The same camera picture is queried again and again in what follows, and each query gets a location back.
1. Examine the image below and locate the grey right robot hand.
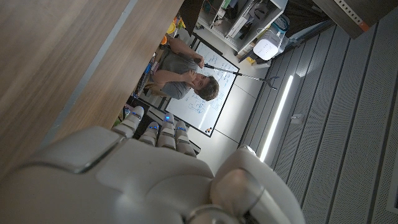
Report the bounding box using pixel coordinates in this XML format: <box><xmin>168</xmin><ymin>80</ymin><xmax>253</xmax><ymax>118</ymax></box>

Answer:
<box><xmin>0</xmin><ymin>105</ymin><xmax>308</xmax><ymax>224</ymax></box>

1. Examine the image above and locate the black grabber stick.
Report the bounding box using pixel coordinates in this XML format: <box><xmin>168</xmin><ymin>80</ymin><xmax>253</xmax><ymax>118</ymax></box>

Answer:
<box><xmin>203</xmin><ymin>63</ymin><xmax>280</xmax><ymax>91</ymax></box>

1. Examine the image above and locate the person in grey t-shirt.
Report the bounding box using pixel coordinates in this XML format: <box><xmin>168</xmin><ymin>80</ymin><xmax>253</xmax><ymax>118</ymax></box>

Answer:
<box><xmin>148</xmin><ymin>37</ymin><xmax>220</xmax><ymax>102</ymax></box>

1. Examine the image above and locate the long ceiling light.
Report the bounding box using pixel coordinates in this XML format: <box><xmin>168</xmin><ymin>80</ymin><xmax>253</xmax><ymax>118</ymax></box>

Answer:
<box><xmin>259</xmin><ymin>74</ymin><xmax>295</xmax><ymax>163</ymax></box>

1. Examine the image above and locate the black computer monitor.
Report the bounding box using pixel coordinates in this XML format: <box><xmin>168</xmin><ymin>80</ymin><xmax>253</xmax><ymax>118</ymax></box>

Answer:
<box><xmin>178</xmin><ymin>0</ymin><xmax>205</xmax><ymax>37</ymax></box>

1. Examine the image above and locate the white air purifier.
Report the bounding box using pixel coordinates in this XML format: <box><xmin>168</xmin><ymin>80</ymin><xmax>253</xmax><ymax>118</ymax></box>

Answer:
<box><xmin>252</xmin><ymin>29</ymin><xmax>282</xmax><ymax>62</ymax></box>

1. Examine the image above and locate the white shelf cabinet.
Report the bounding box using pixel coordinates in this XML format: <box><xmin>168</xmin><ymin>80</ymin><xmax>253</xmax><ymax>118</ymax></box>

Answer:
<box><xmin>197</xmin><ymin>0</ymin><xmax>289</xmax><ymax>58</ymax></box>

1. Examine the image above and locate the whiteboard with black frame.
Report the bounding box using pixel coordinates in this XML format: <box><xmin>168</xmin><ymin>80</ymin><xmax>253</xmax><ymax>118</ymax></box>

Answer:
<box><xmin>164</xmin><ymin>40</ymin><xmax>241</xmax><ymax>138</ymax></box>

